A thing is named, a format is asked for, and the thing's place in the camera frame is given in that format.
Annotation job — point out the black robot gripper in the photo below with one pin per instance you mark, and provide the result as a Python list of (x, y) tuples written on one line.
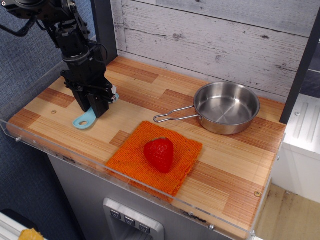
[(85, 77)]

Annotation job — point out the light blue scrub brush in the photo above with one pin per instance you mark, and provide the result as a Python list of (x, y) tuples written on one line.
[(88, 118)]

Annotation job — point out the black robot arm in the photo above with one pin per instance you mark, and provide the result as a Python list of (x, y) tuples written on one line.
[(61, 20)]

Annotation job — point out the orange knitted cloth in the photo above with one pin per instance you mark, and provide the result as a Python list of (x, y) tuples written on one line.
[(129, 160)]

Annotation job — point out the red toy strawberry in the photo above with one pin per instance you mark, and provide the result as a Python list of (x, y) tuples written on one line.
[(159, 152)]

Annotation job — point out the grey toy fridge cabinet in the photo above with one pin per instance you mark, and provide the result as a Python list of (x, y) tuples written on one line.
[(86, 190)]

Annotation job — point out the clear acrylic table guard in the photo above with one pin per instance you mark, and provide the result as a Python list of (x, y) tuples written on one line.
[(227, 185)]

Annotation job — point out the silver dispenser button panel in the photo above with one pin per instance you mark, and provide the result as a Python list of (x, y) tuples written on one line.
[(127, 224)]

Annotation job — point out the stainless steel pan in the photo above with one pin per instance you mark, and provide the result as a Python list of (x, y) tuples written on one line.
[(223, 108)]

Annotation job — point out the yellow object at corner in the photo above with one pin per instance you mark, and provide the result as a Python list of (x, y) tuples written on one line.
[(30, 234)]

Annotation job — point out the white toy sink unit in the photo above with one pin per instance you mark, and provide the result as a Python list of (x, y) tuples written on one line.
[(297, 167)]

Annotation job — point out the dark grey left post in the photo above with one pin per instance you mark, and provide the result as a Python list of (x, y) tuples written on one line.
[(104, 27)]

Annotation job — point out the dark grey post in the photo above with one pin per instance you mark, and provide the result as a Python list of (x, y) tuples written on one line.
[(302, 70), (104, 27)]

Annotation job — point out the dark grey right post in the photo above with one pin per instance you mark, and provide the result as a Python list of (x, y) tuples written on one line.
[(302, 70)]

